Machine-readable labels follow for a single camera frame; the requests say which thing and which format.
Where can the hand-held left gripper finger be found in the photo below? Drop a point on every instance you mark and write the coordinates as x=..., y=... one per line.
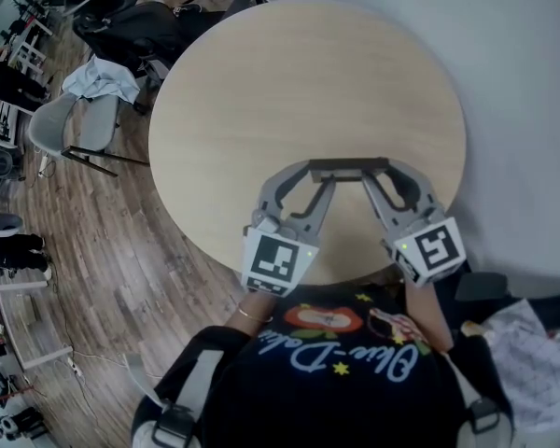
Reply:
x=319, y=215
x=273, y=185

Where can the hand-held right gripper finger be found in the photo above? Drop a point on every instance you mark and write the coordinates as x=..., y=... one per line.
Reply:
x=383, y=205
x=427, y=189

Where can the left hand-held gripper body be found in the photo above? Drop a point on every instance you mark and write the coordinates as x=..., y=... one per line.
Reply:
x=275, y=261

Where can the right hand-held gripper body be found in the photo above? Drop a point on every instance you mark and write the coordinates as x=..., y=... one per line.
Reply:
x=434, y=250

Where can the black picture frame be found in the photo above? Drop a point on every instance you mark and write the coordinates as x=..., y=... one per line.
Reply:
x=350, y=162

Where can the person's right forearm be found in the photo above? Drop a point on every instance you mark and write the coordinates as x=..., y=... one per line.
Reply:
x=427, y=311

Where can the person's left forearm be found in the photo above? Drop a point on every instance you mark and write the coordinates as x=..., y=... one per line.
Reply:
x=254, y=329

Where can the round wooden table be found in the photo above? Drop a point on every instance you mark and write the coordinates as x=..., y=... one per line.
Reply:
x=308, y=87

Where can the beige paper cup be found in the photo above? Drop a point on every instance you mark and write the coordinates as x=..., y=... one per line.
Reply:
x=471, y=328

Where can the white patterned cloth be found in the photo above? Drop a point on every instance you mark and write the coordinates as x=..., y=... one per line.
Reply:
x=532, y=367

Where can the black printed t-shirt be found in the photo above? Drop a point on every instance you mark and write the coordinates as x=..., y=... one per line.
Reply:
x=331, y=404

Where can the light blue cloth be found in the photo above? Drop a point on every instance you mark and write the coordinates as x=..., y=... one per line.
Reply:
x=98, y=79

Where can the white power strip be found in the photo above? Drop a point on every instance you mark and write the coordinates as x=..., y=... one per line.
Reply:
x=74, y=367
x=44, y=162

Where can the grey shell chair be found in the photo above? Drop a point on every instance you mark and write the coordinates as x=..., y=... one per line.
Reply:
x=46, y=124

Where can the white metal table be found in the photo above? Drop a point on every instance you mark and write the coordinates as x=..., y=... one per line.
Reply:
x=14, y=325

